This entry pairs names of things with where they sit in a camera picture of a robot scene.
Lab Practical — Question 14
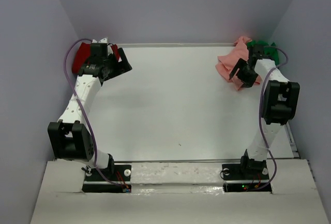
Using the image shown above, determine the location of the pink t shirt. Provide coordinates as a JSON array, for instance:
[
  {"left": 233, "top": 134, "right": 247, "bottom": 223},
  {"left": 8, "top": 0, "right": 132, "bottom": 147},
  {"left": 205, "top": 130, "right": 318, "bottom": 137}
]
[{"left": 215, "top": 36, "right": 252, "bottom": 83}]

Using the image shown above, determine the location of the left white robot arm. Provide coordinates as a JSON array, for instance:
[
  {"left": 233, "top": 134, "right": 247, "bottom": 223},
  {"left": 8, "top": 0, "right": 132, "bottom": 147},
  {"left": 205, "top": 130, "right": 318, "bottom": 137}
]
[{"left": 48, "top": 41, "right": 132, "bottom": 176}]

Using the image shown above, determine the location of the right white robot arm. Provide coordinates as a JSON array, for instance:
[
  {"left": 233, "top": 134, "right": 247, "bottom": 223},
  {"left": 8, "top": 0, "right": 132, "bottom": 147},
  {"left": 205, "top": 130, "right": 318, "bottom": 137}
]
[{"left": 223, "top": 44, "right": 300, "bottom": 181}]

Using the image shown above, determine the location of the folded red t shirt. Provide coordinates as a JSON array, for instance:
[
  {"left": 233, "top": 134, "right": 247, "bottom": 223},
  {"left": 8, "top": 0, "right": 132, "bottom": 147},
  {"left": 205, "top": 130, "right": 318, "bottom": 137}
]
[{"left": 71, "top": 42, "right": 91, "bottom": 74}]

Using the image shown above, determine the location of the crumpled green t shirt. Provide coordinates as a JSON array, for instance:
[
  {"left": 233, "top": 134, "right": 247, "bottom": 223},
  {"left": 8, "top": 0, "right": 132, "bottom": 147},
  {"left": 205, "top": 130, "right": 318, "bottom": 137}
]
[{"left": 246, "top": 40, "right": 279, "bottom": 65}]

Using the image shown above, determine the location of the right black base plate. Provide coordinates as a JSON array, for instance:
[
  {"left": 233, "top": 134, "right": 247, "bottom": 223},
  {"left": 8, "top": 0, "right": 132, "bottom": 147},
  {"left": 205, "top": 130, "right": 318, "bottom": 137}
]
[{"left": 220, "top": 163, "right": 272, "bottom": 193}]

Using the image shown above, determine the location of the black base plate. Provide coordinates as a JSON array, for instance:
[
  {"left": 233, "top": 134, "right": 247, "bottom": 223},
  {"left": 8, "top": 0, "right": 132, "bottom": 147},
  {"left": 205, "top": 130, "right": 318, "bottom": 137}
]
[
  {"left": 81, "top": 163, "right": 132, "bottom": 193},
  {"left": 220, "top": 163, "right": 272, "bottom": 193}
]

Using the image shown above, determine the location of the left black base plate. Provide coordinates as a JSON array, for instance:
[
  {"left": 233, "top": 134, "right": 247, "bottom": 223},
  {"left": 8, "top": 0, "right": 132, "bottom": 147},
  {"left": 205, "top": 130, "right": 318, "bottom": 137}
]
[{"left": 81, "top": 163, "right": 132, "bottom": 193}]

